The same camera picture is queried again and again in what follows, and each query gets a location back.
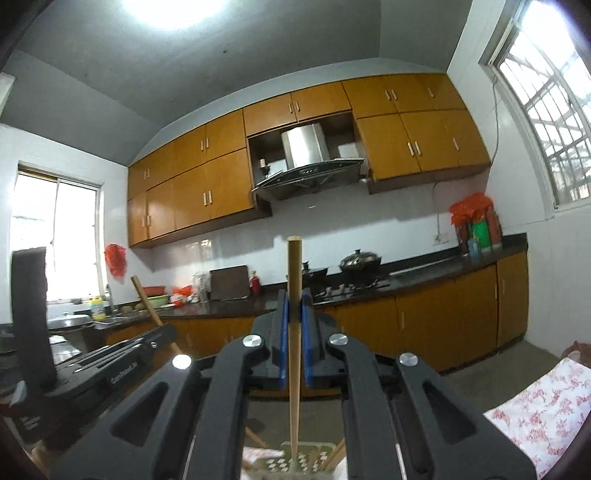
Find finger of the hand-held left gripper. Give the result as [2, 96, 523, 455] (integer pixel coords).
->
[137, 323, 182, 371]

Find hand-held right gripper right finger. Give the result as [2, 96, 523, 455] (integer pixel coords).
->
[301, 290, 532, 480]

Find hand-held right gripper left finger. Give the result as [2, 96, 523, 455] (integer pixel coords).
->
[51, 290, 289, 480]

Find grey perforated utensil holder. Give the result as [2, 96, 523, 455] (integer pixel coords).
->
[247, 440, 337, 478]

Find metal pan lid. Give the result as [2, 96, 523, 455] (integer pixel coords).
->
[46, 314, 95, 330]

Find black wok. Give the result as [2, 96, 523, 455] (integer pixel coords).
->
[302, 262, 329, 289]

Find gas stove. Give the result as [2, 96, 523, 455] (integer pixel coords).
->
[314, 277, 391, 303]

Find dark cutting board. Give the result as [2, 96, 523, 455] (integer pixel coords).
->
[210, 265, 251, 301]

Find sliding window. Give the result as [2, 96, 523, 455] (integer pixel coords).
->
[9, 161, 102, 305]

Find red hanging plastic bag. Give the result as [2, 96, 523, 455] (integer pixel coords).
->
[104, 244, 127, 278]

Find pot with lid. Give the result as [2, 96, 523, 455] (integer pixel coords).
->
[339, 249, 383, 278]

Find black kitchen counter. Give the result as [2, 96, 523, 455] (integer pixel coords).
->
[92, 234, 528, 330]

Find wooden lower kitchen cabinets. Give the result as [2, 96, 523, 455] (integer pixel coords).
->
[106, 251, 529, 398]

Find wooden kitchen cabinets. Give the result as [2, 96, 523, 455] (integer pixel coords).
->
[106, 251, 529, 398]
[127, 74, 491, 250]

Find wooden upper kitchen cabinets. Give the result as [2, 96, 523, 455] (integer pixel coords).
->
[127, 74, 491, 250]

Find steel range hood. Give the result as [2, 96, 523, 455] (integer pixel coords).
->
[250, 124, 365, 201]

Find red bag with bottles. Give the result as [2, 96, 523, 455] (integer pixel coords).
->
[450, 194, 502, 257]

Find red floral tablecloth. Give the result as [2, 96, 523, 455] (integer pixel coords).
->
[484, 355, 591, 478]

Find barred window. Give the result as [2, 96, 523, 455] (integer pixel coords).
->
[480, 0, 591, 217]

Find ceiling lamp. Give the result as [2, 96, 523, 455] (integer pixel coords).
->
[115, 0, 181, 33]

